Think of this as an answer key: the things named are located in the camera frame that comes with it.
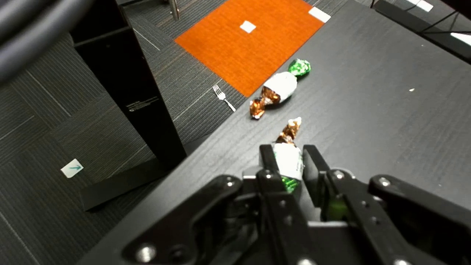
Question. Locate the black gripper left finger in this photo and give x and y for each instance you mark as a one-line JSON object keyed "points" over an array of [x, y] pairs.
{"points": [[266, 156]]}

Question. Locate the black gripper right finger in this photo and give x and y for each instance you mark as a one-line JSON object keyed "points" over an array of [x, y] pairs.
{"points": [[313, 159]]}

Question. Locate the white sweet green brown wrapper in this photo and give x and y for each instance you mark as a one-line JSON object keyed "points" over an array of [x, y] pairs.
{"points": [[288, 159], [281, 85]]}

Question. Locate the silver metal fork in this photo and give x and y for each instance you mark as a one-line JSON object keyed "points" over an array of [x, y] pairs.
{"points": [[217, 91]]}

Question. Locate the orange carpet tile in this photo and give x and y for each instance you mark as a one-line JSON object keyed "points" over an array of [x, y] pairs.
{"points": [[244, 53]]}

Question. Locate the white square tag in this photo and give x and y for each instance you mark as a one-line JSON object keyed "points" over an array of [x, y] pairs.
{"points": [[247, 26]]}

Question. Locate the white strip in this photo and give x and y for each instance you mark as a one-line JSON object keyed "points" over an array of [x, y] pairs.
{"points": [[319, 15]]}

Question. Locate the black desk leg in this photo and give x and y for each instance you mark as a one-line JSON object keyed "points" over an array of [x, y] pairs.
{"points": [[126, 88]]}

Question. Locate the white paper slip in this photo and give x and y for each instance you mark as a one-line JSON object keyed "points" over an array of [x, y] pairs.
{"points": [[72, 168]]}

